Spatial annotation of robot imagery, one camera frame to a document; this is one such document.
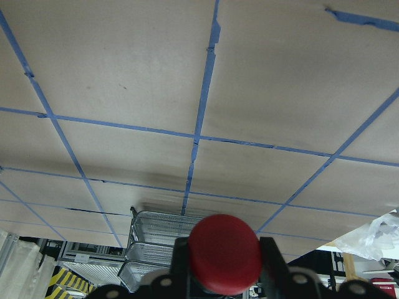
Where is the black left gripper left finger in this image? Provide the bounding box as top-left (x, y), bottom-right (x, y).
top-left (143, 237), bottom-right (195, 298)

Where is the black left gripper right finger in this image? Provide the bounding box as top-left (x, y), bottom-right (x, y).
top-left (259, 237), bottom-right (321, 298)

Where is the red emergency stop button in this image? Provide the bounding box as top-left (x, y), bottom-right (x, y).
top-left (188, 214), bottom-right (262, 295)

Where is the clear plastic bag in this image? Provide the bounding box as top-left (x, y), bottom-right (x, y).
top-left (334, 211), bottom-right (398, 261)

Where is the wire mesh shelf rack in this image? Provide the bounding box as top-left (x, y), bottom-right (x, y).
top-left (118, 208), bottom-right (218, 298)

